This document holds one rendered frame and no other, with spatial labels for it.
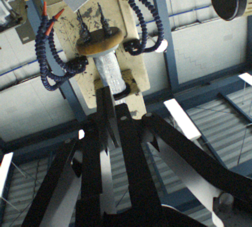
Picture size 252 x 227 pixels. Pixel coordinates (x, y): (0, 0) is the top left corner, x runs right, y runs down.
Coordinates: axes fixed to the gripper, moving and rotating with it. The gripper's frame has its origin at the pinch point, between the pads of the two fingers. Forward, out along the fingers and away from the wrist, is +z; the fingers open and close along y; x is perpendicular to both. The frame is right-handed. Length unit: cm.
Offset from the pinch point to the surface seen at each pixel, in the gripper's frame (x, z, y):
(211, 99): -345, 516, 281
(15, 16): 17, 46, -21
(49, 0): 19, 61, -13
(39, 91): -159, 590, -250
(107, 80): -16, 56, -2
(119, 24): 1, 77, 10
